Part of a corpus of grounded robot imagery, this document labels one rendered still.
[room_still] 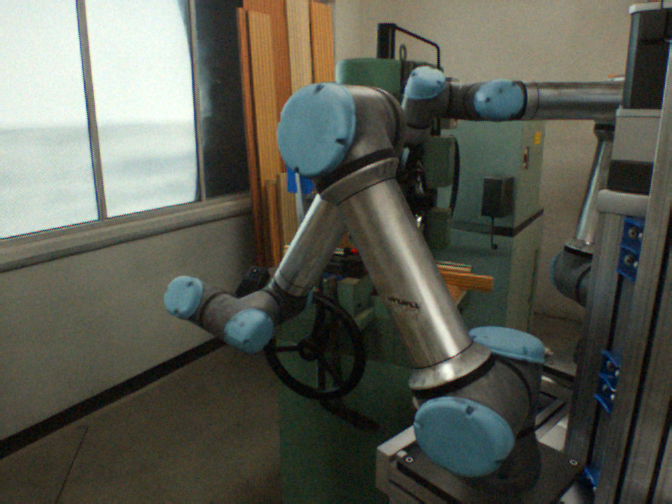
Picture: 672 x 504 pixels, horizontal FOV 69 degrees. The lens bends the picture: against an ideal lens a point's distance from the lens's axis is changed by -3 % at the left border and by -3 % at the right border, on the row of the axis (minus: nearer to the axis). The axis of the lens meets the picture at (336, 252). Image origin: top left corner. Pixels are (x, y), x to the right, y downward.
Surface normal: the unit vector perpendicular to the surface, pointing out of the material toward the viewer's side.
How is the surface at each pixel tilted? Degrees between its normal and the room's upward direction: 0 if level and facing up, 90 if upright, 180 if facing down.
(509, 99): 90
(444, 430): 97
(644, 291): 90
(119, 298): 90
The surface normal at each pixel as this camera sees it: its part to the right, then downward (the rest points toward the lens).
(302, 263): -0.26, 0.44
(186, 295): -0.39, -0.28
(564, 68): -0.54, 0.22
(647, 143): -0.74, 0.18
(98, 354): 0.84, 0.15
